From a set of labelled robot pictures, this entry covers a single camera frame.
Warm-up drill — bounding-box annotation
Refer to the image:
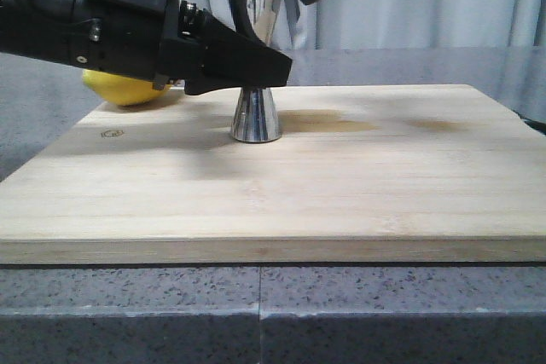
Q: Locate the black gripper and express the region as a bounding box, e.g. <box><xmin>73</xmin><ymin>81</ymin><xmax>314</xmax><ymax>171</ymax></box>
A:
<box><xmin>67</xmin><ymin>0</ymin><xmax>293</xmax><ymax>95</ymax></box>

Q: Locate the yellow lemon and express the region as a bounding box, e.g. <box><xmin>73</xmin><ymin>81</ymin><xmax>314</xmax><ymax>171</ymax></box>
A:
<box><xmin>82</xmin><ymin>70</ymin><xmax>171</xmax><ymax>107</ymax></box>

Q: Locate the grey curtain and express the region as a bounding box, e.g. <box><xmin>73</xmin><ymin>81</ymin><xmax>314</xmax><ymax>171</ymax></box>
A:
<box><xmin>8</xmin><ymin>0</ymin><xmax>546</xmax><ymax>51</ymax></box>

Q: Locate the silver double-cone jigger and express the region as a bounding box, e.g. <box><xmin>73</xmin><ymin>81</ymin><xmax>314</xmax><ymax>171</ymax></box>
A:
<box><xmin>230</xmin><ymin>0</ymin><xmax>282</xmax><ymax>143</ymax></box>

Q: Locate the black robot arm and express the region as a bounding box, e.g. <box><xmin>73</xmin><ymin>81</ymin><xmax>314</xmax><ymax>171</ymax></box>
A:
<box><xmin>1</xmin><ymin>0</ymin><xmax>292</xmax><ymax>95</ymax></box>

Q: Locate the light wooden cutting board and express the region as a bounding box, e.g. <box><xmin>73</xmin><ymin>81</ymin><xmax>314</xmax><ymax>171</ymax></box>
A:
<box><xmin>1</xmin><ymin>84</ymin><xmax>545</xmax><ymax>264</ymax></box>

